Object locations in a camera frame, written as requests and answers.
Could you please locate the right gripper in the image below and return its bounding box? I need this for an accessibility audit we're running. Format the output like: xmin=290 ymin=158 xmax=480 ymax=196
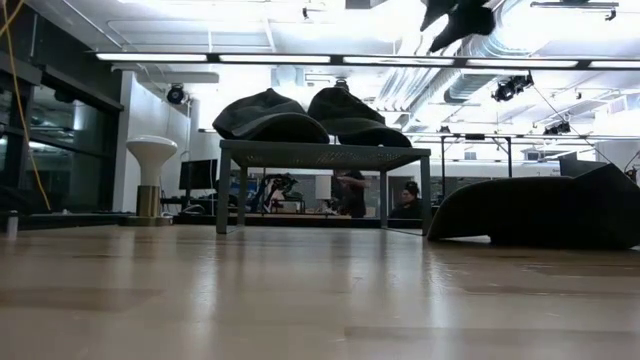
xmin=419 ymin=0 xmax=497 ymax=54

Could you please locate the light grey baseball cap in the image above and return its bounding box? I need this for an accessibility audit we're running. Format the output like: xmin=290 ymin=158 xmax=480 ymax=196
xmin=211 ymin=87 xmax=332 ymax=145

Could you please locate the black baseball cap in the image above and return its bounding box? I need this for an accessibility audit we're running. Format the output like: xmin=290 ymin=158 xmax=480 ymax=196
xmin=426 ymin=162 xmax=640 ymax=251

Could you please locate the black monitor on arm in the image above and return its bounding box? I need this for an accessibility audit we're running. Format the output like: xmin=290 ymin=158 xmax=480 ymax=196
xmin=558 ymin=152 xmax=610 ymax=179

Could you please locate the black spotlight cluster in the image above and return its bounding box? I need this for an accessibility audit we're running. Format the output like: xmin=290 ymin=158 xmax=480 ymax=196
xmin=542 ymin=120 xmax=573 ymax=137
xmin=491 ymin=71 xmax=536 ymax=104

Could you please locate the black metal gantry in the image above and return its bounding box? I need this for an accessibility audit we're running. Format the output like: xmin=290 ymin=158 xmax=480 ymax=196
xmin=438 ymin=132 xmax=515 ymax=180

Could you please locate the long linear ceiling light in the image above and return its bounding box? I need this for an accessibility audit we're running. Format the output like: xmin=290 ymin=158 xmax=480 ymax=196
xmin=87 ymin=49 xmax=640 ymax=71

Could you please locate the grey perforated metal rack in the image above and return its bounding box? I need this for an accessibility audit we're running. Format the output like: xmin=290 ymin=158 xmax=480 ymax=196
xmin=215 ymin=139 xmax=433 ymax=237

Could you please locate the person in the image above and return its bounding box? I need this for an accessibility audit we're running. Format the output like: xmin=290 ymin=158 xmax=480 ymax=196
xmin=331 ymin=169 xmax=372 ymax=219
xmin=388 ymin=180 xmax=424 ymax=220

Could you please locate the white rectangular object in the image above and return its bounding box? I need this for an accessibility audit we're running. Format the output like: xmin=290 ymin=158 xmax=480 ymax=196
xmin=314 ymin=174 xmax=333 ymax=202

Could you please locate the black computer monitor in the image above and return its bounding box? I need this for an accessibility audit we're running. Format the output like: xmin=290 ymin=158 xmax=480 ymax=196
xmin=178 ymin=159 xmax=220 ymax=192

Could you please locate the white mushroom-shaped stand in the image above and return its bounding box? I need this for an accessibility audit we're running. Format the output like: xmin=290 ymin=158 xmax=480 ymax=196
xmin=121 ymin=134 xmax=180 ymax=228

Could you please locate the small silver cylinder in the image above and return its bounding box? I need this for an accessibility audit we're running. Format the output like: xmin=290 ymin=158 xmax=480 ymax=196
xmin=5 ymin=209 xmax=21 ymax=240

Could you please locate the black aluminium table frame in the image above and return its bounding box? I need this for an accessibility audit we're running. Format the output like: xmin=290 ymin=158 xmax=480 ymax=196
xmin=0 ymin=210 xmax=431 ymax=231

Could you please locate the yellow cable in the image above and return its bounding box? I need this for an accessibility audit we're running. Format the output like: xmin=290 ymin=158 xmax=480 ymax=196
xmin=0 ymin=0 xmax=52 ymax=212

